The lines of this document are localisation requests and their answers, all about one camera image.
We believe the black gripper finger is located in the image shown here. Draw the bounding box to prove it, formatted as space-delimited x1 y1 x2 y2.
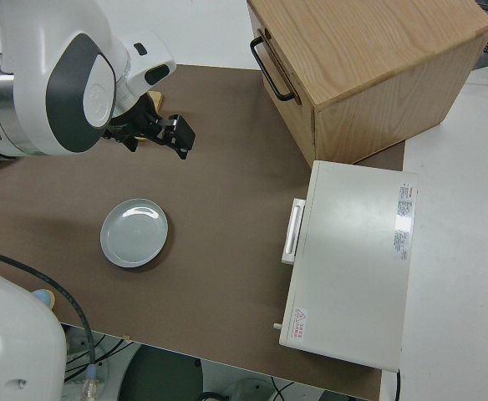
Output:
170 113 197 151
165 126 188 161

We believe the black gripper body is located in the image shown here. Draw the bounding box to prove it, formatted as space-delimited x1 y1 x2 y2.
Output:
101 94 176 154

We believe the gray round plate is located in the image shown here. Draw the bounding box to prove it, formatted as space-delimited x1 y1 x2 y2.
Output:
99 197 170 269

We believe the wooden mug tree stand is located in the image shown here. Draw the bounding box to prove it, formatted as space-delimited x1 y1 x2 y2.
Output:
145 90 165 112

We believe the brown table mat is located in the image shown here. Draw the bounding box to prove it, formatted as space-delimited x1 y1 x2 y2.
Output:
0 62 407 401

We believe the wooden drawer cabinet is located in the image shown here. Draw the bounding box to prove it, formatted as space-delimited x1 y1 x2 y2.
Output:
246 0 488 168

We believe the white toaster oven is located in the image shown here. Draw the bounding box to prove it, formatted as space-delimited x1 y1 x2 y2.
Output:
277 160 419 373

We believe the black cabinet drawer handle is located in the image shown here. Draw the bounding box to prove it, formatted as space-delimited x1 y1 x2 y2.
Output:
249 35 297 102

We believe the white oven door handle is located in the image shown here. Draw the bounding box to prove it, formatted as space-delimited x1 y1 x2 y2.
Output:
281 197 308 265

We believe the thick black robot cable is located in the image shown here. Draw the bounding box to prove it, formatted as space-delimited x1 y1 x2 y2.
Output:
0 246 103 398

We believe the dark round pedestal base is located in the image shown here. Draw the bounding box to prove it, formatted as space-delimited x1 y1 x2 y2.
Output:
117 345 206 401

